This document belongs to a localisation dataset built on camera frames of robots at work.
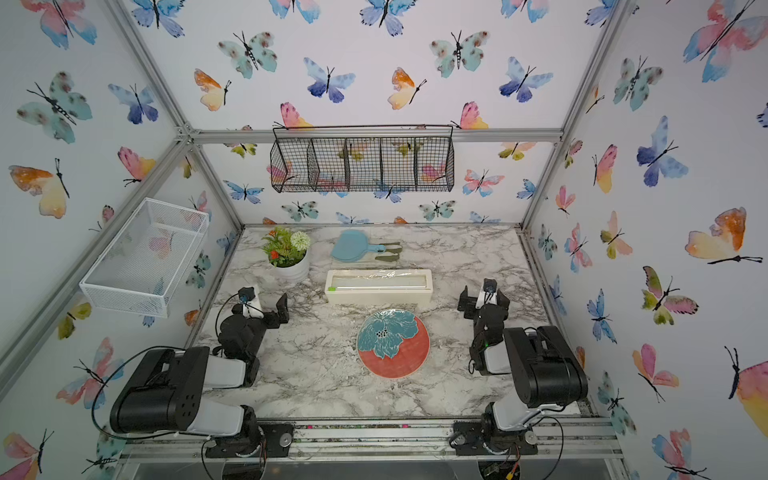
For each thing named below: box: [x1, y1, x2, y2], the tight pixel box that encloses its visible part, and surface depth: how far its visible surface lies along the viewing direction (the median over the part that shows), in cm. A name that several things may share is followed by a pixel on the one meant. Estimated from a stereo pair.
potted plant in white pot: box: [261, 226, 311, 282], surface depth 97 cm
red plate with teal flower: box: [357, 309, 431, 379], surface depth 90 cm
